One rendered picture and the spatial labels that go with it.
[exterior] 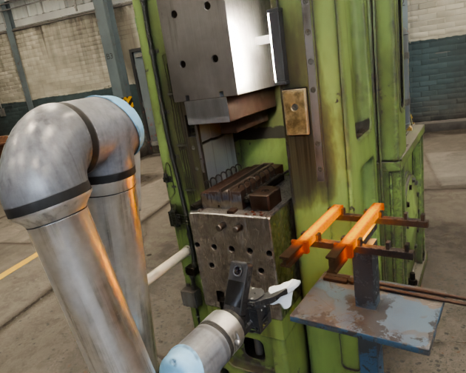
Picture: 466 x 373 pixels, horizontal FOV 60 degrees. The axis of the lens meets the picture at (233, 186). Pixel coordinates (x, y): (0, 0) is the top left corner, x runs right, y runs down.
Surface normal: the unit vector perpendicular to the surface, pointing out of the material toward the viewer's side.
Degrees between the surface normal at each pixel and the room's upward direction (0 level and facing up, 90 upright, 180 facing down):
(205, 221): 90
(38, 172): 67
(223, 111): 90
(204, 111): 90
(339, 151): 90
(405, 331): 0
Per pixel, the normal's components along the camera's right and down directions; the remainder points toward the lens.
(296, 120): -0.50, 0.31
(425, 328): -0.14, -0.95
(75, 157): 0.89, -0.19
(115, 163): 0.66, 0.21
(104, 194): 0.32, 0.29
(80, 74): -0.30, 0.32
